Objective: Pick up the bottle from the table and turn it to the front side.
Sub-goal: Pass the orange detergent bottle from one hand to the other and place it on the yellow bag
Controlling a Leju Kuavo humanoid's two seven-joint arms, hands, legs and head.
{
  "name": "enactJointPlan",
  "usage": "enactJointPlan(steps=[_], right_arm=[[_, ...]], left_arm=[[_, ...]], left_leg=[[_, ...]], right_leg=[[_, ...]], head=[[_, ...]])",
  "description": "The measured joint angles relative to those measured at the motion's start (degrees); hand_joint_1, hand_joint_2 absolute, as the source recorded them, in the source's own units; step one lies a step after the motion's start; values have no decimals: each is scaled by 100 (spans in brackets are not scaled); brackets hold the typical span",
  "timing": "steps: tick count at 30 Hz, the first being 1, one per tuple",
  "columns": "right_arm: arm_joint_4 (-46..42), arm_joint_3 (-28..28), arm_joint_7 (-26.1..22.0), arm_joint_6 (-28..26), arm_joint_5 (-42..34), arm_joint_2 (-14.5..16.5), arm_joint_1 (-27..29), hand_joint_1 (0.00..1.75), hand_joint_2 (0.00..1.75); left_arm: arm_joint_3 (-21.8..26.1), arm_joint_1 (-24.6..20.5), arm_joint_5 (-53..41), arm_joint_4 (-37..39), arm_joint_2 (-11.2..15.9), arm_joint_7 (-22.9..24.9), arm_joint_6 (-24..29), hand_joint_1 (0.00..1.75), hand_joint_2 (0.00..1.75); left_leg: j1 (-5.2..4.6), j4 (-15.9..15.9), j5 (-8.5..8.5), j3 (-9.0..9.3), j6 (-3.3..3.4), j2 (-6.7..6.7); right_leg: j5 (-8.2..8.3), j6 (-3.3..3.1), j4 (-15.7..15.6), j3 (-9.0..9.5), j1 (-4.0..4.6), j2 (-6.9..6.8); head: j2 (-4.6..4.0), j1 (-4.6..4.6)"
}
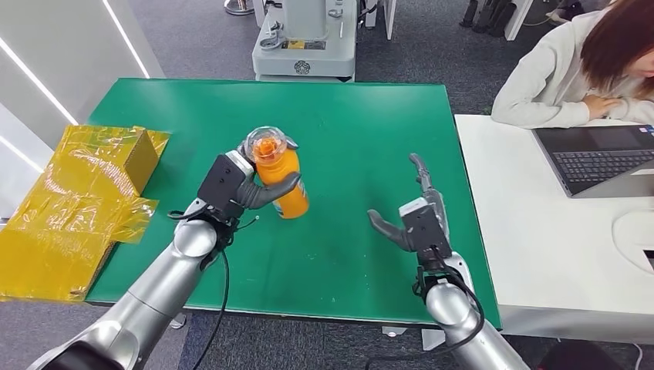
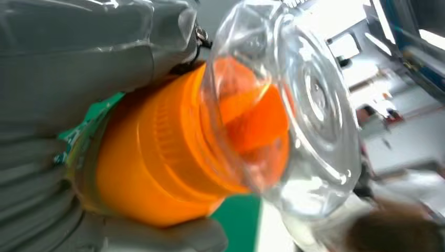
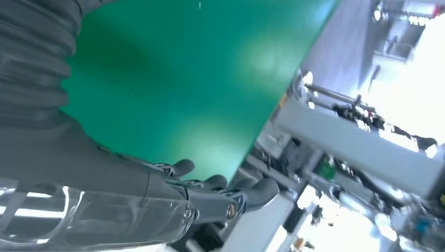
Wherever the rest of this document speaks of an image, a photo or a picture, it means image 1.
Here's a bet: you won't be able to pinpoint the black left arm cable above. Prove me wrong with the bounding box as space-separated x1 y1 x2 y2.
167 207 232 370

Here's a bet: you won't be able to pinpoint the black chair legs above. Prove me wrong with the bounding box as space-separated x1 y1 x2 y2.
458 0 517 39

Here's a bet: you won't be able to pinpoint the grey laptop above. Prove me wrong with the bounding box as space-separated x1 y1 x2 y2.
531 123 654 199

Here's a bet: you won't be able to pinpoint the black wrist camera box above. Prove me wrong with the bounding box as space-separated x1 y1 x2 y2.
197 150 255 220
399 197 453 261

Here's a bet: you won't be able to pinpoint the person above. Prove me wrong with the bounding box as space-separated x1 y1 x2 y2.
491 0 654 130

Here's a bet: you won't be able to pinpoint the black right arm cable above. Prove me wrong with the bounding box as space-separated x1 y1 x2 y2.
365 264 487 370

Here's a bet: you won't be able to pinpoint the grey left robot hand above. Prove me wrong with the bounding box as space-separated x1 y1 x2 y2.
235 145 302 211

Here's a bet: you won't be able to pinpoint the yellow taped cardboard box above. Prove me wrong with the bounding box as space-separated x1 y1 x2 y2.
0 125 170 303

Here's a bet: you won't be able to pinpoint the white board panel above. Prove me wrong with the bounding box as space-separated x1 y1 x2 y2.
503 0 535 42

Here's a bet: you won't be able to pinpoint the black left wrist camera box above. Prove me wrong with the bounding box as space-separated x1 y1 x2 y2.
197 150 255 220

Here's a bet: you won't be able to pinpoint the person's hand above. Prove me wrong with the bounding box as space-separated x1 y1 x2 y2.
582 94 625 122

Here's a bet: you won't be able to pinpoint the white desk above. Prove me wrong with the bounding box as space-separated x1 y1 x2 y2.
453 114 654 344

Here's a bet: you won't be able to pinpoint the round white object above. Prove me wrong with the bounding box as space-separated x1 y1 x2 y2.
611 209 654 274

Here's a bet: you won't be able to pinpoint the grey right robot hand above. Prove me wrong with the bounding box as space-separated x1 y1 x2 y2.
366 153 452 254

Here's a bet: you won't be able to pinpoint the grey wheeled machine base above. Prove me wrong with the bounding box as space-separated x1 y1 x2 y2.
251 0 359 84

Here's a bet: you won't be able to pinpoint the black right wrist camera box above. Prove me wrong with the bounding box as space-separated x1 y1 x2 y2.
399 197 453 261

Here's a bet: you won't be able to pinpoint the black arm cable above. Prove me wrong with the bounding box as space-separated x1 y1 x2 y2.
365 264 487 370
167 207 232 370

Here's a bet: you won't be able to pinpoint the green topped table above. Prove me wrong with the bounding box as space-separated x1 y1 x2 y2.
84 78 503 331

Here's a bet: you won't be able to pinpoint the orange detergent bottle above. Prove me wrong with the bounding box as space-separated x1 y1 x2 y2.
243 126 310 220

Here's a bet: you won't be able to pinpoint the chrome stand base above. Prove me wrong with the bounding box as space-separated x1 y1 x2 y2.
224 0 255 18

